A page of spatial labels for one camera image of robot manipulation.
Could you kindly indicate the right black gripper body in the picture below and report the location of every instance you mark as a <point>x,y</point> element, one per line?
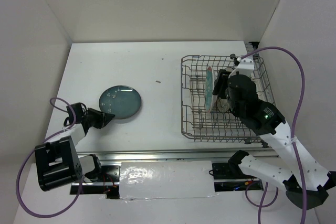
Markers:
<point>235,110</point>

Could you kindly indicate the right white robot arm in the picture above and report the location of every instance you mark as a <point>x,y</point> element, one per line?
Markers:
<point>305,182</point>

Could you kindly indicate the aluminium mounting rail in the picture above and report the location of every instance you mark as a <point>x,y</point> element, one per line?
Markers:
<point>154,70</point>

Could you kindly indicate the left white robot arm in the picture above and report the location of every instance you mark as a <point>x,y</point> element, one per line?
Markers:
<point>57,160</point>

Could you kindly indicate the red teal floral plate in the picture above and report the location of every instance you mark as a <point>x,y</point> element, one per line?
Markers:
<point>210,99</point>

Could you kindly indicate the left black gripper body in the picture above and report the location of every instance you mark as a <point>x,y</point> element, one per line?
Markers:
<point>94,118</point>

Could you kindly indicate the dark teal plate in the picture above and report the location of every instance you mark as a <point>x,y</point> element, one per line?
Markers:
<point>122,101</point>

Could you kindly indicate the grey wire dish rack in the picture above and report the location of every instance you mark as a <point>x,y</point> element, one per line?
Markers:
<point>196,123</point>

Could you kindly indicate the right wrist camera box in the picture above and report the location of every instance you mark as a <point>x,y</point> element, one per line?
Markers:
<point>243,66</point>

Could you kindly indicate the patterned plate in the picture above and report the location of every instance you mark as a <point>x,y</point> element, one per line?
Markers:
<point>222,105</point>

